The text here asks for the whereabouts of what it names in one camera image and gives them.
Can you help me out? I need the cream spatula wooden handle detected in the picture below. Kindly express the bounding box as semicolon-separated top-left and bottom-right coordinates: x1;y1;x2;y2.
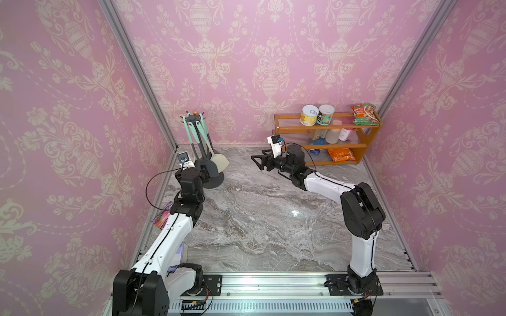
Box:
193;110;220;164

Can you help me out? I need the white bottle on shelf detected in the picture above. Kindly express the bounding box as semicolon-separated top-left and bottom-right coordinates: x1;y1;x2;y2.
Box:
325;128;341;144

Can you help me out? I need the green red snack bag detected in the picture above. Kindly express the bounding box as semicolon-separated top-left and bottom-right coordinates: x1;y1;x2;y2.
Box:
351;103;380;126

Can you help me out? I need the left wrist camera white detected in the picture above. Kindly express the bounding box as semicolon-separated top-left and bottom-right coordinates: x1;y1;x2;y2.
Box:
177;151;195;170

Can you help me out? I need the grey utensil rack stand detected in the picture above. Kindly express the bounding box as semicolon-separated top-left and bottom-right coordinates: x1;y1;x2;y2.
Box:
183;112;225;189

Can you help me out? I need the yellow tin can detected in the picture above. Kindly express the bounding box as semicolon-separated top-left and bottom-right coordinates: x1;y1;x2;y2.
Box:
300;105;320;126

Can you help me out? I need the wooden shelf rack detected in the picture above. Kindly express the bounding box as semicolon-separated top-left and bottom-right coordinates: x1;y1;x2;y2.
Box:
273;112;382;166

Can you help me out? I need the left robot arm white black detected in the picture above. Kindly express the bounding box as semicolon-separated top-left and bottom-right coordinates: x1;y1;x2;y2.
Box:
112;167;211;315

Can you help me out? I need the aluminium front rail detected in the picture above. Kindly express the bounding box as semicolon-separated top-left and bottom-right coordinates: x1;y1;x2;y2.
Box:
167;272;450;315

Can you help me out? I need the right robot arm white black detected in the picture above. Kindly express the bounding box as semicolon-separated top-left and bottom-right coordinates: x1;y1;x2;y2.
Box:
251;143;386;298

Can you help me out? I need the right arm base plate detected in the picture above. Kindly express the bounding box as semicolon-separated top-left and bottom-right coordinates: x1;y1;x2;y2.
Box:
324;273;384;297

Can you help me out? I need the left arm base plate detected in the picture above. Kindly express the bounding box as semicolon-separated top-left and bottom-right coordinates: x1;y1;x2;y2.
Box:
182;275;223;297

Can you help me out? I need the purple candy bag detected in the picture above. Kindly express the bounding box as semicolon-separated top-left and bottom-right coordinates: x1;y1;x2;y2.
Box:
151;201;173;230

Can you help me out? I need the green label tin can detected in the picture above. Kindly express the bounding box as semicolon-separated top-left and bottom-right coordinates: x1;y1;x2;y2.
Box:
317;104;335;126

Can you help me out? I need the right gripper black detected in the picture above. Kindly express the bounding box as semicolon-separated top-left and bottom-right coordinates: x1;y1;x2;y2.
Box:
252;148;297;177

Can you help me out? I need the beige box on shelf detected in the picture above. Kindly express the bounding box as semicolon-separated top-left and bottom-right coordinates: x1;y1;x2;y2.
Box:
309;129;327;141

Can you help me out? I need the grey spatula mint handle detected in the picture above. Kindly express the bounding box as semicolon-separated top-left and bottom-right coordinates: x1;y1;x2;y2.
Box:
183;117;199;160
188;122;210;159

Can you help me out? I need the cream spatula mint handle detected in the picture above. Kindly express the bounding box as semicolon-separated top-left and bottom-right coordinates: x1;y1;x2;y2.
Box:
210;139;229;173

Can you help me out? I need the orange snack bag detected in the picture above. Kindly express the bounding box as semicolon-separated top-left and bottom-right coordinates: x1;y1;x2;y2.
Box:
328;148;357;163

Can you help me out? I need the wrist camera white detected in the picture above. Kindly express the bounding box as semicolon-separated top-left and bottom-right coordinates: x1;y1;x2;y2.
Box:
267;134;284;158
177;151;195;170

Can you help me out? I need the pink cap white bottle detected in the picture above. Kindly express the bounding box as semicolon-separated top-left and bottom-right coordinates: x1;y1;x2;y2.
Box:
339;129;353;142

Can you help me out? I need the purple tissue box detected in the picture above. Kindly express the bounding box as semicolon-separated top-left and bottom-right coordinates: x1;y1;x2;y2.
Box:
167;242;188;273

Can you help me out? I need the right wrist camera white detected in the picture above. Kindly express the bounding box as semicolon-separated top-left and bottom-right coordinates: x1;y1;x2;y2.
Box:
267;134;284;158

